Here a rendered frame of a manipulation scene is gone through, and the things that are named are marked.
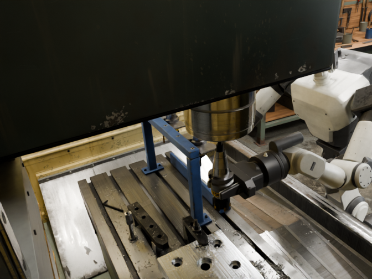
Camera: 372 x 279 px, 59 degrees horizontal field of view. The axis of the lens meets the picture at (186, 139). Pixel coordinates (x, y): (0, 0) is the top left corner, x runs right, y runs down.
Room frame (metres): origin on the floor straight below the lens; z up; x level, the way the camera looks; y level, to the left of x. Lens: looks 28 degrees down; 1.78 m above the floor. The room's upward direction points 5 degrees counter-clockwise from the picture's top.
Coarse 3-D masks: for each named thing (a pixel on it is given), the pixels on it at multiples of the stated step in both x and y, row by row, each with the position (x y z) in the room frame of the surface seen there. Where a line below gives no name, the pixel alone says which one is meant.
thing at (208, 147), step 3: (204, 144) 1.00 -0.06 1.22; (207, 144) 1.00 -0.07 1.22; (210, 144) 1.00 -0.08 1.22; (213, 144) 1.00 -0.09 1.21; (198, 147) 0.98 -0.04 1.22; (201, 147) 0.98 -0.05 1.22; (204, 147) 0.98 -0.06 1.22; (207, 147) 0.98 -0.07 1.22; (210, 147) 0.98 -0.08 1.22; (213, 147) 0.98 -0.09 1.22; (201, 150) 0.96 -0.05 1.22; (204, 150) 0.96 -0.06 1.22; (207, 150) 0.96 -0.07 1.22; (210, 150) 0.96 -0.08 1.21; (213, 150) 0.96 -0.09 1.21; (201, 153) 0.95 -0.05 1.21; (204, 153) 0.95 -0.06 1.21
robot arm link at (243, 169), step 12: (252, 156) 0.75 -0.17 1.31; (264, 156) 0.74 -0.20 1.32; (240, 168) 0.72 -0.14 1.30; (252, 168) 0.71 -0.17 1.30; (264, 168) 0.71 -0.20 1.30; (276, 168) 0.71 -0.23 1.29; (240, 180) 0.67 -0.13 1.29; (252, 180) 0.66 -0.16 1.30; (264, 180) 0.70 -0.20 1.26; (276, 180) 0.71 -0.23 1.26; (252, 192) 0.65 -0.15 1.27
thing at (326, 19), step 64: (0, 0) 0.41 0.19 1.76; (64, 0) 0.44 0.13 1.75; (128, 0) 0.47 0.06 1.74; (192, 0) 0.51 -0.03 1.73; (256, 0) 0.56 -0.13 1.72; (320, 0) 0.63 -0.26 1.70; (0, 64) 0.40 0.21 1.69; (64, 64) 0.43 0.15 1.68; (128, 64) 0.47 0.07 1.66; (192, 64) 0.51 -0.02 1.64; (256, 64) 0.57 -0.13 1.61; (320, 64) 0.64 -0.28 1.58; (0, 128) 0.39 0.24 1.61; (64, 128) 0.42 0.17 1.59
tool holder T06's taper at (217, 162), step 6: (216, 156) 0.67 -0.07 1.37; (222, 156) 0.66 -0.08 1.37; (216, 162) 0.66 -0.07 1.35; (222, 162) 0.66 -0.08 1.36; (216, 168) 0.66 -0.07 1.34; (222, 168) 0.66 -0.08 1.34; (228, 168) 0.67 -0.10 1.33; (216, 174) 0.66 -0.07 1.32; (222, 174) 0.66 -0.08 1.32; (228, 174) 0.66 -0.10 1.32
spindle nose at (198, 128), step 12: (240, 96) 0.61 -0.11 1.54; (252, 96) 0.63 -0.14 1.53; (192, 108) 0.63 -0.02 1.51; (204, 108) 0.61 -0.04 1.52; (216, 108) 0.60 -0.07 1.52; (228, 108) 0.60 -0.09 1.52; (240, 108) 0.61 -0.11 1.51; (252, 108) 0.63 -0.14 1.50; (192, 120) 0.63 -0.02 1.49; (204, 120) 0.61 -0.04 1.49; (216, 120) 0.60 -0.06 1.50; (228, 120) 0.60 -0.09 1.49; (240, 120) 0.61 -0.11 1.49; (252, 120) 0.63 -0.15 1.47; (192, 132) 0.63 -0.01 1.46; (204, 132) 0.61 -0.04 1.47; (216, 132) 0.60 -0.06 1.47; (228, 132) 0.60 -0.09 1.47; (240, 132) 0.61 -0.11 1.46
